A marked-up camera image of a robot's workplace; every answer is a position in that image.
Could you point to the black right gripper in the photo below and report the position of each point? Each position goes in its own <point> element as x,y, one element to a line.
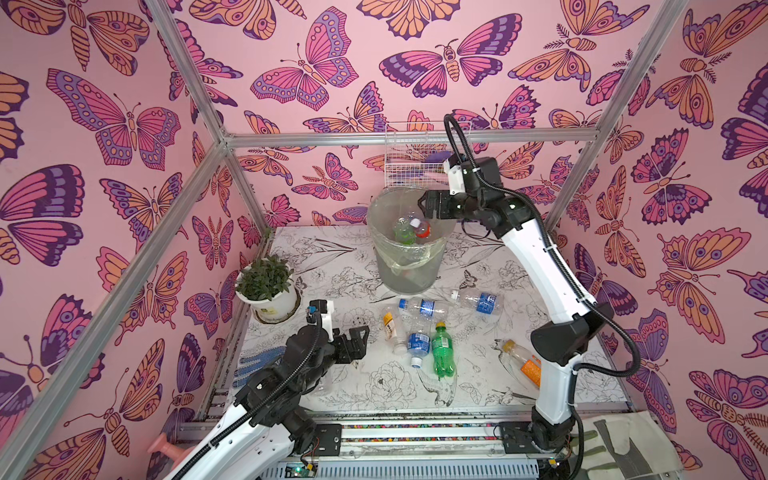
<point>434,202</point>

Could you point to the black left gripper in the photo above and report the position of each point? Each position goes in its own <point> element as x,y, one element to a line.
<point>356,349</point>

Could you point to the small red can bottle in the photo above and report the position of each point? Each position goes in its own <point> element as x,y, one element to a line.
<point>421,228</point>

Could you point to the light green label bottle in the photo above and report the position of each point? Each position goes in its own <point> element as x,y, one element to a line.
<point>404,232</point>

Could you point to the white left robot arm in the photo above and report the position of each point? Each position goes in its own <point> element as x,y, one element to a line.
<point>265,423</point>

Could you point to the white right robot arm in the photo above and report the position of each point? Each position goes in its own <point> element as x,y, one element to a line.
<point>575,317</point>

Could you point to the grey mesh waste bin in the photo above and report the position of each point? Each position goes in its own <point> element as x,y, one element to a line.
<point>406,269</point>

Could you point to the yellow label small bottle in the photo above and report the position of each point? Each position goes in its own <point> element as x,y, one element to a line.
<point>394,329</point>

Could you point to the blue cap bottle centre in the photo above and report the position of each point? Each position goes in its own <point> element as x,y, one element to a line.
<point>418,339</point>

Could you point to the far blue label bottle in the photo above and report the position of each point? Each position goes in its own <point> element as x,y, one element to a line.
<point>434,310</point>

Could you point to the green plastic bottle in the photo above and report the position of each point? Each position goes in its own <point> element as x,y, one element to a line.
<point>443,352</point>

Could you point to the blue dotted work glove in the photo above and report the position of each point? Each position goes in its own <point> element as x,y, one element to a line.
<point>251,363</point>

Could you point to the potted green plant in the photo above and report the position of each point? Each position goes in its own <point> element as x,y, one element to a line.
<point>267,287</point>

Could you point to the orange label bottle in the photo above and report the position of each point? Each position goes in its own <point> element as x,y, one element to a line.
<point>519,362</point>

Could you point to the pink watering can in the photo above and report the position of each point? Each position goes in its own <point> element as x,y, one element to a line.
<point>162,446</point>

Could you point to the white wire wall basket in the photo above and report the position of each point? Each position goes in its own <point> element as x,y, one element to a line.
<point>414,157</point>

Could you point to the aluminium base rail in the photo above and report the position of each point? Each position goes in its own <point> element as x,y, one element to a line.
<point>348,447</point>

